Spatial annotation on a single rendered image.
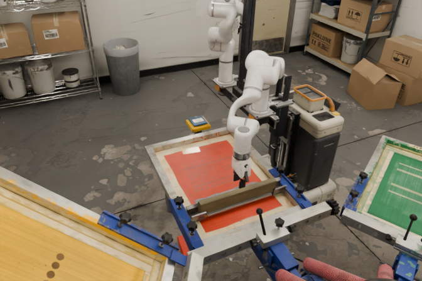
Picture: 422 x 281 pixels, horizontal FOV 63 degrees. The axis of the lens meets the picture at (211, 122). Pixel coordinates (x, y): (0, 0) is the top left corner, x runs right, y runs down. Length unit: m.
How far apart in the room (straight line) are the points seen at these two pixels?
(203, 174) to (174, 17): 3.56
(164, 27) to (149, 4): 0.39
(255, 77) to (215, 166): 0.62
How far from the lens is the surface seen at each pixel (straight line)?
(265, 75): 1.58
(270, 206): 1.75
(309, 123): 2.58
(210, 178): 1.87
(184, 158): 2.00
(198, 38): 5.40
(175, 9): 5.14
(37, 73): 4.64
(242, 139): 1.43
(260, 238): 1.46
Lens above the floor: 2.19
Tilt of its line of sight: 32 degrees down
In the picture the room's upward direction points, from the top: 1 degrees clockwise
